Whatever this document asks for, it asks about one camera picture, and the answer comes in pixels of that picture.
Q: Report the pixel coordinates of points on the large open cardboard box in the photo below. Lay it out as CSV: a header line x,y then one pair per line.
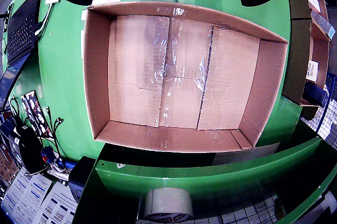
x,y
184,76

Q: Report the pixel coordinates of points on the black box device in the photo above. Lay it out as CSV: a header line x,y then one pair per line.
x,y
80,176

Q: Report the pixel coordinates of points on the black laptop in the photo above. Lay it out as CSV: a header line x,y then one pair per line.
x,y
22,32

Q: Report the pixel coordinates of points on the black white patterned strip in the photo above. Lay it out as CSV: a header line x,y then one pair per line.
x,y
35,113

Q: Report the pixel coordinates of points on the black rounded pouch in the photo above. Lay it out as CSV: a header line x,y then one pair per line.
x,y
30,150

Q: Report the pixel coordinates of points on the brown printed carton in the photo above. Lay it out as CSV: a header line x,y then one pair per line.
x,y
8,171

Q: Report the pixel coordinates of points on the white printed paper sheets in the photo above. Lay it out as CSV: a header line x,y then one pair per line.
x,y
31,200

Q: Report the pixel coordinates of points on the beige tape roll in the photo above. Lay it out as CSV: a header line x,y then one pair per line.
x,y
168,201

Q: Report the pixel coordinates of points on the green metal machine frame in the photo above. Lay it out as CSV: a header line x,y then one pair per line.
x,y
184,176

